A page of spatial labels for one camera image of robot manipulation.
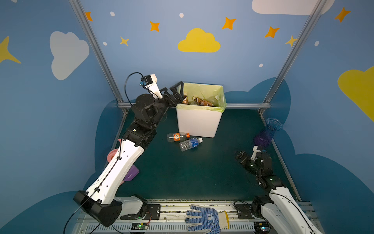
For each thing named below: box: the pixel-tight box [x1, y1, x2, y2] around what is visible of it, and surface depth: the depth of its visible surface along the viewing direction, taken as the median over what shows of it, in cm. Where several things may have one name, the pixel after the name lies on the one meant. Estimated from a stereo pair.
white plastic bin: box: [176, 108, 223, 138], surface depth 93 cm
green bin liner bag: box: [175, 82, 227, 113], surface depth 98 cm
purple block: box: [123, 164, 140, 182], surface depth 88 cm
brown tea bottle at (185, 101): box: [182, 96, 189, 105], surface depth 103 cm
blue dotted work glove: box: [185, 204, 230, 234], surface depth 73 cm
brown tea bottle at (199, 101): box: [192, 96, 214, 107], surface depth 99 cm
